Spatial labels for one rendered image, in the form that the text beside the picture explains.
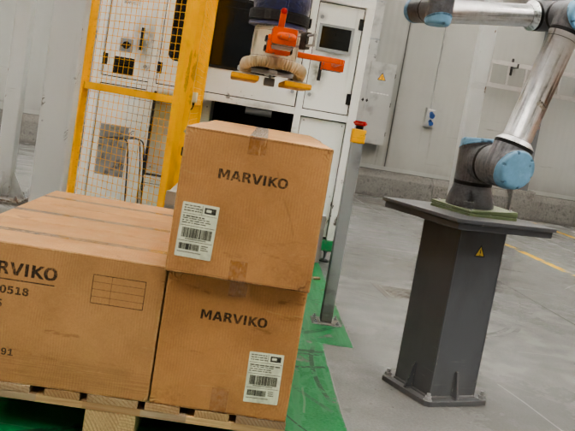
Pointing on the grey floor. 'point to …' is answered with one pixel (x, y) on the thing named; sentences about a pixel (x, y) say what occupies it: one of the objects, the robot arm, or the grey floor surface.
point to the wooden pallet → (132, 410)
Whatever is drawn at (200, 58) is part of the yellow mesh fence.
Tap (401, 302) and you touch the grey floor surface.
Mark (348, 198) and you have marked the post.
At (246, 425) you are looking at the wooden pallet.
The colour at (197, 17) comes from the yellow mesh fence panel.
